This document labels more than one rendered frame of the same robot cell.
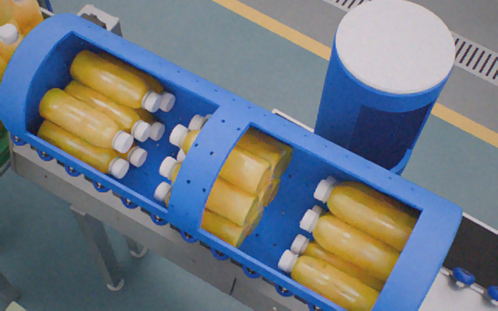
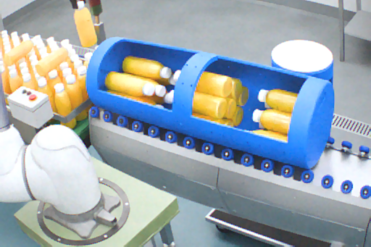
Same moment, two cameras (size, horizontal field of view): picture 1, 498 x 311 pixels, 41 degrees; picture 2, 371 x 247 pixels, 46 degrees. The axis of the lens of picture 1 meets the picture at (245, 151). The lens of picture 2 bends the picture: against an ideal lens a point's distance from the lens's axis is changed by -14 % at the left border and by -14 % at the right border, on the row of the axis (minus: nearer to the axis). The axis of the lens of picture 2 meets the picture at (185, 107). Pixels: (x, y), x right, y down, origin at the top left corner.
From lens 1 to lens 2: 86 cm
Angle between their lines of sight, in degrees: 28
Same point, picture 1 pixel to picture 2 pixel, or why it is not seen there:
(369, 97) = not seen: hidden behind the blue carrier
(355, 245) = (282, 117)
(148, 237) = (164, 160)
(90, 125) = (130, 80)
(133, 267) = not seen: outside the picture
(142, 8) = not seen: hidden behind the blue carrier
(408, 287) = (305, 106)
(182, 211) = (180, 104)
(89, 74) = (131, 63)
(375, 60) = (293, 60)
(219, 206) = (202, 104)
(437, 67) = (324, 61)
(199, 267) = (196, 171)
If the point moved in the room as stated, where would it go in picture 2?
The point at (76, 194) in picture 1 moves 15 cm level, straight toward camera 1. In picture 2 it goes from (123, 143) to (136, 165)
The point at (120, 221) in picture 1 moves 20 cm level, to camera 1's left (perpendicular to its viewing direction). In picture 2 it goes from (148, 153) to (98, 153)
